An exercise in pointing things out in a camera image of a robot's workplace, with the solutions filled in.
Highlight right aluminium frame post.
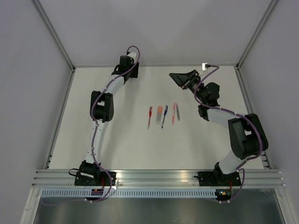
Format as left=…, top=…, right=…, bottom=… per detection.
left=235, top=0, right=279, bottom=70

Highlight aluminium frame post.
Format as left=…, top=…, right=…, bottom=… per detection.
left=235, top=0, right=279, bottom=70
left=31, top=0, right=75, bottom=71

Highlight blue gel pen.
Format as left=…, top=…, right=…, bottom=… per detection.
left=161, top=105, right=168, bottom=129

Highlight left aluminium frame post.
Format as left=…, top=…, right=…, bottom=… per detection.
left=31, top=0, right=75, bottom=71

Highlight white slotted cable duct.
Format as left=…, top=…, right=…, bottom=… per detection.
left=42, top=188, right=216, bottom=198

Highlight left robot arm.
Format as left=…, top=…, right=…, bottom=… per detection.
left=69, top=51, right=139, bottom=187

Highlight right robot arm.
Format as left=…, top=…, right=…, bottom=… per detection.
left=169, top=70, right=269, bottom=186

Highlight purple grey marker pen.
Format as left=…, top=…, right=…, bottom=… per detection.
left=176, top=104, right=180, bottom=121

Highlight aluminium mounting rail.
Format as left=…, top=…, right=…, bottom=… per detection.
left=31, top=169, right=286, bottom=189

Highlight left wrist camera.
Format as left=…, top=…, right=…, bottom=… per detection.
left=127, top=52, right=137, bottom=60

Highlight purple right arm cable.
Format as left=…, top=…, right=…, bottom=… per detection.
left=194, top=65, right=263, bottom=203

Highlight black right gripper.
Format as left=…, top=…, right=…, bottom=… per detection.
left=169, top=70, right=206, bottom=104

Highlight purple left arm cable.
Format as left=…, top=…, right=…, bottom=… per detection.
left=41, top=45, right=141, bottom=206

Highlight orange highlighter pen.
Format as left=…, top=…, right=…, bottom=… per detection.
left=155, top=106, right=163, bottom=125

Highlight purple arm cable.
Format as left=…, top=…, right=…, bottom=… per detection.
left=194, top=65, right=263, bottom=203
left=41, top=45, right=141, bottom=206

